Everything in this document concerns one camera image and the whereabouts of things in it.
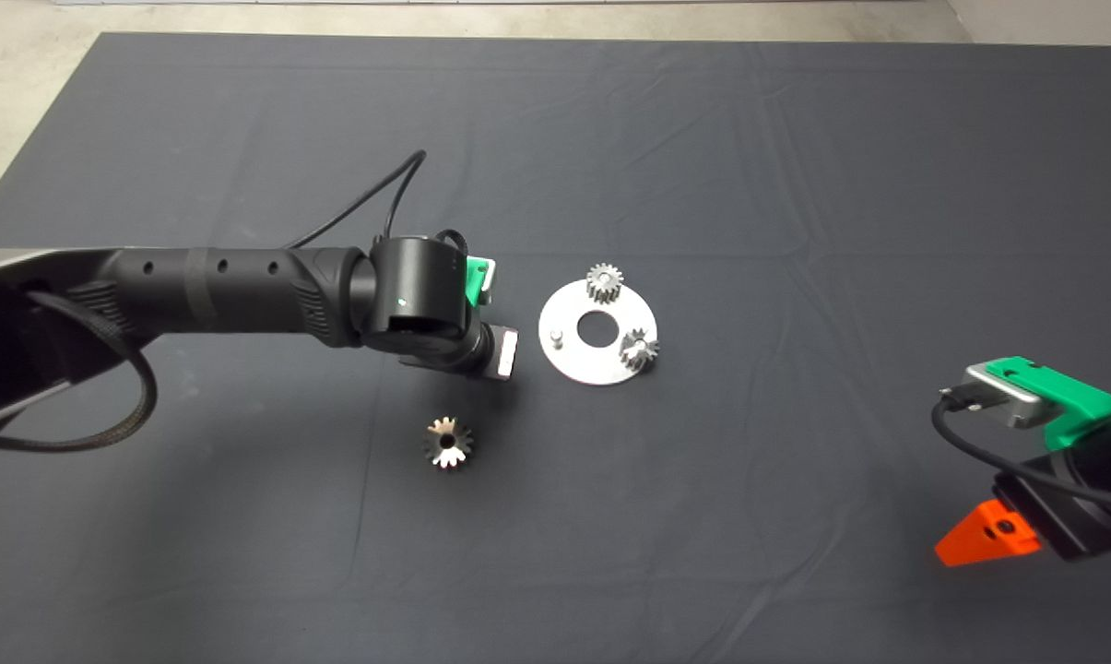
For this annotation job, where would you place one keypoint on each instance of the small steel gear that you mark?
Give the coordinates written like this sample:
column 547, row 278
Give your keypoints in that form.
column 646, row 357
column 599, row 292

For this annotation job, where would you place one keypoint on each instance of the right silver camera box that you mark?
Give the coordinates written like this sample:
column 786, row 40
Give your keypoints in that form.
column 1007, row 404

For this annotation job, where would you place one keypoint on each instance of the right green camera mount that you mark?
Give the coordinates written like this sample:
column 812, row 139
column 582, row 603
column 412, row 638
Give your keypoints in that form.
column 1062, row 397

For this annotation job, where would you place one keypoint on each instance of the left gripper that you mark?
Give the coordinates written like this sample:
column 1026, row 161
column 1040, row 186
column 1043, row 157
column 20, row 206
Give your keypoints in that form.
column 492, row 357

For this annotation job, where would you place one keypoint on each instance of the dark grey table cloth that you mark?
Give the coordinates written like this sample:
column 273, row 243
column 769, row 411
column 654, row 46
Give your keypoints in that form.
column 795, row 184

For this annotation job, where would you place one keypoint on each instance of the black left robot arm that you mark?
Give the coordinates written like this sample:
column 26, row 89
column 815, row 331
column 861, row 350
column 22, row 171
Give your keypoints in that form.
column 242, row 286

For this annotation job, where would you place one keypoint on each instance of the left green camera mount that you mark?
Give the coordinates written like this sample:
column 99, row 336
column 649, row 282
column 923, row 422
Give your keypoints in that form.
column 474, row 281

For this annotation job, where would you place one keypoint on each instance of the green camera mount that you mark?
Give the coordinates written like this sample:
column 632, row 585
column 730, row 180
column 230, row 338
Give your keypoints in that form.
column 1062, row 397
column 474, row 281

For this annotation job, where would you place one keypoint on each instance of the silver camera box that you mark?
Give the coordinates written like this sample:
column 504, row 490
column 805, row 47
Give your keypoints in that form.
column 1007, row 404
column 490, row 277

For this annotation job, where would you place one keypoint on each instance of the large steel gear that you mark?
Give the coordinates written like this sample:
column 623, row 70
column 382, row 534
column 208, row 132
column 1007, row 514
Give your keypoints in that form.
column 460, row 456

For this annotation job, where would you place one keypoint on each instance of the left silver camera box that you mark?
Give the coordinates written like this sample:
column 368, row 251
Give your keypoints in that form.
column 490, row 277

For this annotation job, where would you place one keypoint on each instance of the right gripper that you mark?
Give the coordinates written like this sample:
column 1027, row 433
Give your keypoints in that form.
column 1081, row 521

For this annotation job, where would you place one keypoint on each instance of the round metal plate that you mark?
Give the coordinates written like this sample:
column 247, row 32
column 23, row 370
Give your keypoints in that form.
column 592, row 369

